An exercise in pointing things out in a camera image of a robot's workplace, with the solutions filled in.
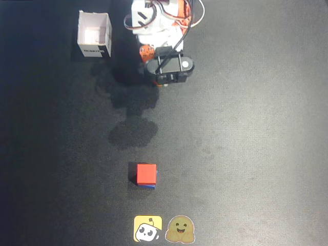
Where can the red cube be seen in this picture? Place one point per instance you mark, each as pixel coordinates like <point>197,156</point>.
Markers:
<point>146,174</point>

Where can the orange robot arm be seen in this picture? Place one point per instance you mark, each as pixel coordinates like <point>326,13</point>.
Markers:
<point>185,15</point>

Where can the white open cardboard box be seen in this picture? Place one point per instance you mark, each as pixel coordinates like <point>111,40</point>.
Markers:
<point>93,33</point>

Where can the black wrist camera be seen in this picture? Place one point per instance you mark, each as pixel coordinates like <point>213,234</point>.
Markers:
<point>170,66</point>

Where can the yellow robot face sticker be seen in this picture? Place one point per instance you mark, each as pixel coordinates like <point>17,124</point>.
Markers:
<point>147,228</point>

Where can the hugging face emoji sticker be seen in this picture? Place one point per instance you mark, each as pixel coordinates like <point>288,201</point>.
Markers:
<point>180,229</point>

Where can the blue cube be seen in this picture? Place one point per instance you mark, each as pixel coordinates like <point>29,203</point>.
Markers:
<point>148,186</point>

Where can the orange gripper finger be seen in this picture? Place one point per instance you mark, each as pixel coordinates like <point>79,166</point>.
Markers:
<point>159,84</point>
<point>147,52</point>

